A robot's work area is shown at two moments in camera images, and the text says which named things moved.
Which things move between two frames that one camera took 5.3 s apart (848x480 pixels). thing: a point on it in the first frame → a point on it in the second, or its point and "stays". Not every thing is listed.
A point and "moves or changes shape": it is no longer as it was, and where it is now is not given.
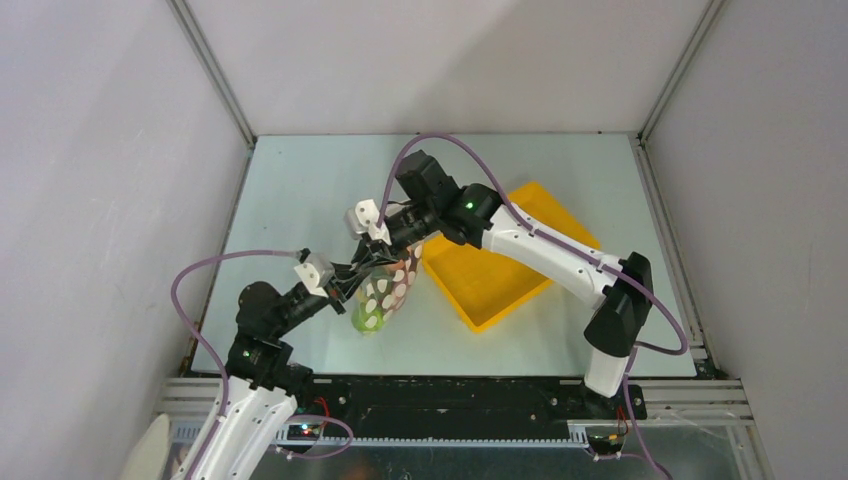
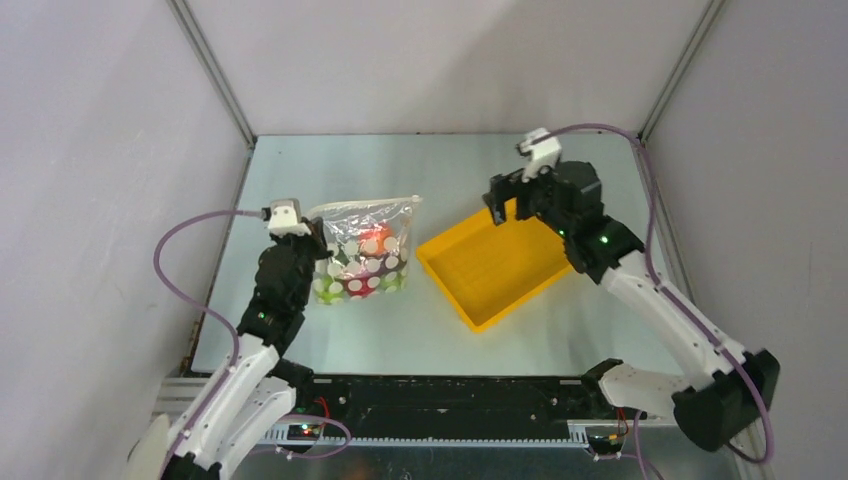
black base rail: x=460 y=406 stays
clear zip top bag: x=385 y=290 moves or changes shape
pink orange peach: x=396 y=266 moves or changes shape
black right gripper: x=371 y=244 → x=506 y=198
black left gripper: x=345 y=278 → x=316 y=238
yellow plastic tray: x=482 y=284 stays
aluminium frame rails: x=188 y=397 stays
